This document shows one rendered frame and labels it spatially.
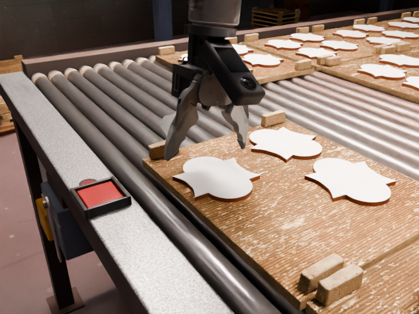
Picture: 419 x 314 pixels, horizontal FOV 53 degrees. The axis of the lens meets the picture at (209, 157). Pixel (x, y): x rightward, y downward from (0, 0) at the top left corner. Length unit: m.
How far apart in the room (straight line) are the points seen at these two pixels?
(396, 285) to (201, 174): 0.34
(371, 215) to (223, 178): 0.23
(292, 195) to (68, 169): 0.41
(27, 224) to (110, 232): 1.72
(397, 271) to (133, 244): 0.34
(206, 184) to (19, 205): 1.92
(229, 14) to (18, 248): 1.78
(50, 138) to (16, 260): 1.24
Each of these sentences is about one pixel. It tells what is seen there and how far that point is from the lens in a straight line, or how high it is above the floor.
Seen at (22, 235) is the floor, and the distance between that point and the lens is 2.28.
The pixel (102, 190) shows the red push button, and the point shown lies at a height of 0.93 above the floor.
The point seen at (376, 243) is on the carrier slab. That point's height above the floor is 0.94.
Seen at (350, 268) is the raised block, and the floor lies 0.96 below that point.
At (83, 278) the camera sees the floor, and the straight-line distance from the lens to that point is 1.94.
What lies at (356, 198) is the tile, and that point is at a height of 0.94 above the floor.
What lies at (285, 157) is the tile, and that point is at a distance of 0.77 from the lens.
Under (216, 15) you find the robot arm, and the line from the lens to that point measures 0.61.
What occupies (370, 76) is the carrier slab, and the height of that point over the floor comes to 0.94.
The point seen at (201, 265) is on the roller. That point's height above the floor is 0.91.
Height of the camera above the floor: 1.30
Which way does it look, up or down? 28 degrees down
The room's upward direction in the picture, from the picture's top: straight up
